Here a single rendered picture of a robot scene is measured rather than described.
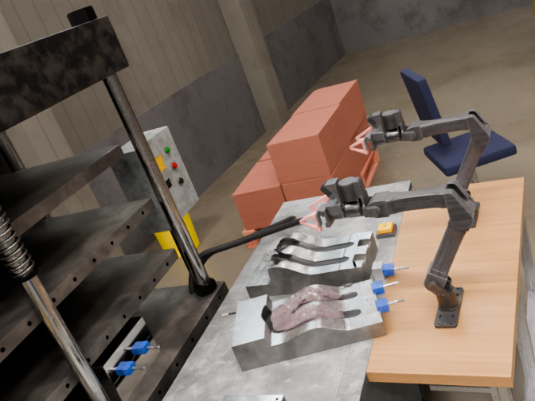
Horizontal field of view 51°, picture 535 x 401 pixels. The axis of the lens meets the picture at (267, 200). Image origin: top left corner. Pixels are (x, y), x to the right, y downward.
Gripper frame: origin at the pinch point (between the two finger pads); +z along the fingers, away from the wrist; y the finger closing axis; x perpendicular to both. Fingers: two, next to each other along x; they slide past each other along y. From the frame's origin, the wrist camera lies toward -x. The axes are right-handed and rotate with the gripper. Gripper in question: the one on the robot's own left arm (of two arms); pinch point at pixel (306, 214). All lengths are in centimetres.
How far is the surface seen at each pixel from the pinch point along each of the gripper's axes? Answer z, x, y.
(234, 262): 168, 118, -166
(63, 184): 74, -35, 22
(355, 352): -11.2, 40.2, 21.8
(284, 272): 24.3, 29.3, -10.9
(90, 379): 64, 20, 57
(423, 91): -1, 23, -190
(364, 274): -6.1, 34.9, -14.0
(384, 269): -12.4, 36.1, -18.5
